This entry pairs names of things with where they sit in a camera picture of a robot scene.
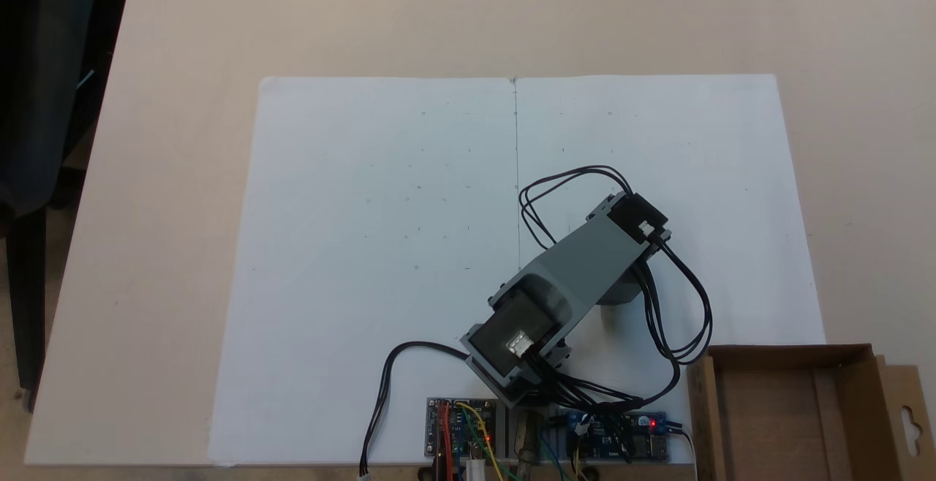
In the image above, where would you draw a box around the blue circuit board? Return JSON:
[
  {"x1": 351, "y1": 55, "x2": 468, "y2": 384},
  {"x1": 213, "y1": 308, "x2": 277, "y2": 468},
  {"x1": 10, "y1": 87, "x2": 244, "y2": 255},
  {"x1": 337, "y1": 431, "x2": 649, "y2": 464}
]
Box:
[{"x1": 554, "y1": 411, "x2": 671, "y2": 463}]

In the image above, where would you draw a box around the brown cardboard box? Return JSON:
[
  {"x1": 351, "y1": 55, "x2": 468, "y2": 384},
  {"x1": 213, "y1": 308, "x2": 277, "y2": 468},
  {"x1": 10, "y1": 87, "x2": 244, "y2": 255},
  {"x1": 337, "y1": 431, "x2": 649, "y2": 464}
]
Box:
[{"x1": 686, "y1": 344, "x2": 936, "y2": 481}]

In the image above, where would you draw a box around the circuit board with red led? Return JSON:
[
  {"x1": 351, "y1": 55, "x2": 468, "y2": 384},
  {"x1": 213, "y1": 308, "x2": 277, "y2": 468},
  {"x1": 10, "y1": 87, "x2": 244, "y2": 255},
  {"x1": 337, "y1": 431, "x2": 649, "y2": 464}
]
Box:
[{"x1": 426, "y1": 397, "x2": 498, "y2": 460}]

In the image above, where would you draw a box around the dark chair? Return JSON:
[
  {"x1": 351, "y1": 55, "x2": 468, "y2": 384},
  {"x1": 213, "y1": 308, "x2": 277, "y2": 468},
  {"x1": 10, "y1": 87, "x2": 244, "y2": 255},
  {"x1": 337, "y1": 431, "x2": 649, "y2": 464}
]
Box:
[{"x1": 0, "y1": 0, "x2": 137, "y2": 413}]

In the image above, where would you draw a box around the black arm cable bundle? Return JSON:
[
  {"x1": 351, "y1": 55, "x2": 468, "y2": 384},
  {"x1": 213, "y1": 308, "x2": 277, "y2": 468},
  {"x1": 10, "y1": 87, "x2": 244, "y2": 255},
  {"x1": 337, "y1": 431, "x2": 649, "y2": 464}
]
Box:
[{"x1": 537, "y1": 238, "x2": 714, "y2": 414}]

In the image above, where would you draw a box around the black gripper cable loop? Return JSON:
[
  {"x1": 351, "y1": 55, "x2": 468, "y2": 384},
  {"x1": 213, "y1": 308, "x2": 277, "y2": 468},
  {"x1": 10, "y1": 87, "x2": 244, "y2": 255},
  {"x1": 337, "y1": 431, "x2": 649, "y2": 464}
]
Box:
[{"x1": 518, "y1": 165, "x2": 634, "y2": 252}]

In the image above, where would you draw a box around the yellow wire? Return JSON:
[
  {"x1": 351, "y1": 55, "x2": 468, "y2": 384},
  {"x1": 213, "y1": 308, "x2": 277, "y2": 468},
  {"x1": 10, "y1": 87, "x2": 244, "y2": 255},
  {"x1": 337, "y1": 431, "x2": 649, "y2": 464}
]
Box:
[{"x1": 456, "y1": 401, "x2": 507, "y2": 481}]

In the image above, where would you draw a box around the red wire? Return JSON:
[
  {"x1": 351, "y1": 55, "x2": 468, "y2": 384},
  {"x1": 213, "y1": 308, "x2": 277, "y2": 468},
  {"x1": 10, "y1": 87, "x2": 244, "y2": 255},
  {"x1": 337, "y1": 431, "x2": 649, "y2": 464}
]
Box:
[{"x1": 437, "y1": 402, "x2": 453, "y2": 479}]

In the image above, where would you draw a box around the black cable with white plug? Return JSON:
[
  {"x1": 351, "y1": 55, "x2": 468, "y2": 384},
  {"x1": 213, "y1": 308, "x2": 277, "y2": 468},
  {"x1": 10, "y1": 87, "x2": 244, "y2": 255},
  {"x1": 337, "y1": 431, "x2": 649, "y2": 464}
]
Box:
[{"x1": 358, "y1": 341, "x2": 472, "y2": 480}]

